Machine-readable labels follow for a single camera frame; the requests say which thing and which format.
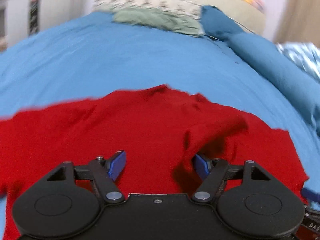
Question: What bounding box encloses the red knit sweater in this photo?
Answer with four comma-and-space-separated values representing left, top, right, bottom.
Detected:
0, 84, 310, 240

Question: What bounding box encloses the blue bed sheet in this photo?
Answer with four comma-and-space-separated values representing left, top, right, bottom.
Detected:
1, 12, 319, 191

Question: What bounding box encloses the blue rolled duvet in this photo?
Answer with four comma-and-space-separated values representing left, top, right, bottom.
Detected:
227, 33, 319, 134

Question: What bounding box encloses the dark blue pillow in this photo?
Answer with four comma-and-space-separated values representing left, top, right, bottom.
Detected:
200, 5, 244, 41

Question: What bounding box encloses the green pillow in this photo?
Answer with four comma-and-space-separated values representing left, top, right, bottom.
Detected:
113, 8, 204, 37

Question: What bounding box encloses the light blue patterned blanket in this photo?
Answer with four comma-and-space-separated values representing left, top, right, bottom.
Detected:
276, 42, 320, 82

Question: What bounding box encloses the white wardrobe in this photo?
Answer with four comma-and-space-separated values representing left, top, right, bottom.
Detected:
29, 0, 93, 35

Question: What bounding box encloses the beige curtain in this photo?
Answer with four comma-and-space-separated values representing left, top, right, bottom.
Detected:
273, 0, 319, 47

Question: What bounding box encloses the white desk shelf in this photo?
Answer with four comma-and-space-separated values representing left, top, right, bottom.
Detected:
1, 0, 30, 51

